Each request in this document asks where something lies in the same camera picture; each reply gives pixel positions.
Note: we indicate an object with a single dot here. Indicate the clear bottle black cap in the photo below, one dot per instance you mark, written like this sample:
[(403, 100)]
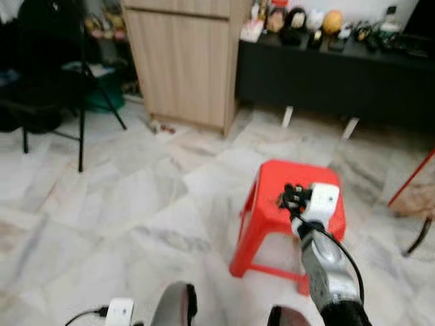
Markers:
[(391, 24)]

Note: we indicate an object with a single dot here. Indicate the green plastic basin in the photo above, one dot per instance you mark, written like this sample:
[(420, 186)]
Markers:
[(105, 98)]

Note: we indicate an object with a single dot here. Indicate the black folding chair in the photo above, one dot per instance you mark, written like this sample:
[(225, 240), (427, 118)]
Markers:
[(41, 102)]

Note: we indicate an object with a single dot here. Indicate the small white figurine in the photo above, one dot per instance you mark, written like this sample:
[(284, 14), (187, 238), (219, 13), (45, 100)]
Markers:
[(315, 20)]

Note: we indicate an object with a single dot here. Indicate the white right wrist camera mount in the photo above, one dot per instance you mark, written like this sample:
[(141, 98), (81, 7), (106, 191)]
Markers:
[(323, 200)]

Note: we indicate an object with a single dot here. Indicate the silver robot left leg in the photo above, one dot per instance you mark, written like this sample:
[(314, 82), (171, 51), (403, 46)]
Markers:
[(173, 305)]

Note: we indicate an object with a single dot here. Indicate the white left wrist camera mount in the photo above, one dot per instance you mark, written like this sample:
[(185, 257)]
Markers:
[(119, 312)]

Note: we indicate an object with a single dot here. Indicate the orange round ball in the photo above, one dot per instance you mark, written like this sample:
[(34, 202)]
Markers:
[(332, 22)]

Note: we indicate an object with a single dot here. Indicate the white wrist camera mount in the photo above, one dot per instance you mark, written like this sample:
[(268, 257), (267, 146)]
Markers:
[(119, 312), (323, 200)]

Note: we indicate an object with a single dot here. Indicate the pink gift box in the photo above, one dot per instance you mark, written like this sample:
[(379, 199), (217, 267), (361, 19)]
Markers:
[(253, 32)]

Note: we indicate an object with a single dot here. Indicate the red plastic stool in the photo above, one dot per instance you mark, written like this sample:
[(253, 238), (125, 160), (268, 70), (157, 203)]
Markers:
[(272, 183)]

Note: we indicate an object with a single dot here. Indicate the red lidded jar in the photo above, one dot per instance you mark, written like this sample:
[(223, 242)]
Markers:
[(276, 17)]

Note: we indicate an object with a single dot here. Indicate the pink marble folding table top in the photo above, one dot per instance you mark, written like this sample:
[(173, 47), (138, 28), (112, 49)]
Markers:
[(418, 197)]

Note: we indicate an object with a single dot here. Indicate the black curved table leg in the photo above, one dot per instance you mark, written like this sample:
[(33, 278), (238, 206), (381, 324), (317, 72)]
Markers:
[(418, 236)]

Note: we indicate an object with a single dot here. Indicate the light wooden cabinet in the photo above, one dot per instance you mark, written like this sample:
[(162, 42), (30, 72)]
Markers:
[(183, 61)]

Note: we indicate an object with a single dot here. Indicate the black low sideboard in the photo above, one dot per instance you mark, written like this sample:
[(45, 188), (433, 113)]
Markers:
[(333, 81)]

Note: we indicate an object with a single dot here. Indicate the black round figurine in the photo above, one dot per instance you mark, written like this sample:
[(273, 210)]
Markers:
[(296, 27)]

